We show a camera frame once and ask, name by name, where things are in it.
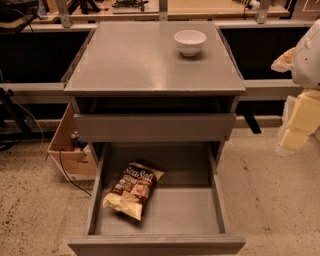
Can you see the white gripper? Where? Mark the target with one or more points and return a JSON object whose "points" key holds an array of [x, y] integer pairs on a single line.
{"points": [[307, 61]]}

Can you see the brown sea salt chip bag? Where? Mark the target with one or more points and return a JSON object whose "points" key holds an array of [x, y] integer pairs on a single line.
{"points": [[132, 190]]}

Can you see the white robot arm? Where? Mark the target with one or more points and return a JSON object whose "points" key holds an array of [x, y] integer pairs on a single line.
{"points": [[303, 60]]}

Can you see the open grey middle drawer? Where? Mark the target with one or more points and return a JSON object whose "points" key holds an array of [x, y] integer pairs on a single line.
{"points": [[184, 216]]}

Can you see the grey drawer cabinet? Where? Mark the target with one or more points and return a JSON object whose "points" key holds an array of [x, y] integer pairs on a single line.
{"points": [[120, 52]]}

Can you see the closed grey top drawer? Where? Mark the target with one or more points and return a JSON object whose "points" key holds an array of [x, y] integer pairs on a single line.
{"points": [[155, 127]]}

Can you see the white ceramic bowl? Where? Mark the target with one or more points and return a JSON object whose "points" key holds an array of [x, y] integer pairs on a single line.
{"points": [[189, 42]]}

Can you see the cardboard box on floor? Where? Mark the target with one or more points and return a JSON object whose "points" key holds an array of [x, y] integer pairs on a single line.
{"points": [[74, 163]]}

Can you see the wooden workbench in background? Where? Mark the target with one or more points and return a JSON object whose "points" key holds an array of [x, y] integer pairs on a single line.
{"points": [[173, 9]]}

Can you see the grey metal rail frame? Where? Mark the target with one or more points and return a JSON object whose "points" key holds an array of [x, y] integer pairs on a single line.
{"points": [[42, 93]]}

